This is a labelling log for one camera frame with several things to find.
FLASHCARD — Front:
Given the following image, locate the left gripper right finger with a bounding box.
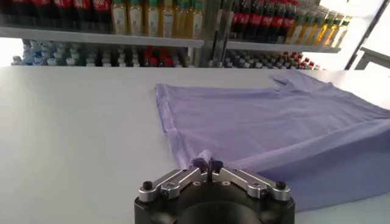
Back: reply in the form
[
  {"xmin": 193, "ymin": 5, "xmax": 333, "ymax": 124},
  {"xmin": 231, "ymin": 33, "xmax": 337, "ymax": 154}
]
[{"xmin": 210, "ymin": 158, "xmax": 292, "ymax": 203}]

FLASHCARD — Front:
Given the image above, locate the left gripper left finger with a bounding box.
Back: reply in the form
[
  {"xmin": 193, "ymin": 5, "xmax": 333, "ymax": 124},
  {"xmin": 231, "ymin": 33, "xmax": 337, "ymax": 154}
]
[{"xmin": 138, "ymin": 158, "xmax": 211, "ymax": 204}]

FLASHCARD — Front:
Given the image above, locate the plain purple t-shirt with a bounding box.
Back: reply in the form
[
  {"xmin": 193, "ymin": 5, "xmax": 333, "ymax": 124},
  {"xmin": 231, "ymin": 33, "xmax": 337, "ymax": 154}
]
[{"xmin": 155, "ymin": 70, "xmax": 390, "ymax": 212}]

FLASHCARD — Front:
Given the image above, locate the small cola bottle red cap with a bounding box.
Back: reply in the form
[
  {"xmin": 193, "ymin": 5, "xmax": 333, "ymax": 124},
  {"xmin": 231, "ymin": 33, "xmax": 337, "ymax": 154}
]
[
  {"xmin": 158, "ymin": 47, "xmax": 174, "ymax": 68},
  {"xmin": 144, "ymin": 47, "xmax": 159, "ymax": 68}
]

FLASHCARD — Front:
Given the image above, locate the grey metal shelf rack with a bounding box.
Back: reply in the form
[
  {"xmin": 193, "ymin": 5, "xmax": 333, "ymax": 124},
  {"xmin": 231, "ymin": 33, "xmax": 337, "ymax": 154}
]
[
  {"xmin": 213, "ymin": 0, "xmax": 354, "ymax": 71},
  {"xmin": 0, "ymin": 0, "xmax": 225, "ymax": 68}
]

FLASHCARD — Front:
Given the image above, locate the blue label water bottle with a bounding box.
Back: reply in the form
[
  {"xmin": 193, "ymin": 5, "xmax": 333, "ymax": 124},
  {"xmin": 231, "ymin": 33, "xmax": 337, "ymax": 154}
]
[
  {"xmin": 35, "ymin": 42, "xmax": 49, "ymax": 66},
  {"xmin": 21, "ymin": 42, "xmax": 36, "ymax": 66}
]

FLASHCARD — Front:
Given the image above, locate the grey metal cart frame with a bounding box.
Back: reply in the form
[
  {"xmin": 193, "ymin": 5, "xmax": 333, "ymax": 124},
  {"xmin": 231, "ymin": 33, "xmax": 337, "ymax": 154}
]
[{"xmin": 355, "ymin": 47, "xmax": 390, "ymax": 71}]

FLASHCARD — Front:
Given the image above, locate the dark slim window post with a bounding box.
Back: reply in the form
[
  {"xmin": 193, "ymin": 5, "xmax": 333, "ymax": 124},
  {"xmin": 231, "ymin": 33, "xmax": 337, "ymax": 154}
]
[{"xmin": 345, "ymin": 0, "xmax": 390, "ymax": 70}]

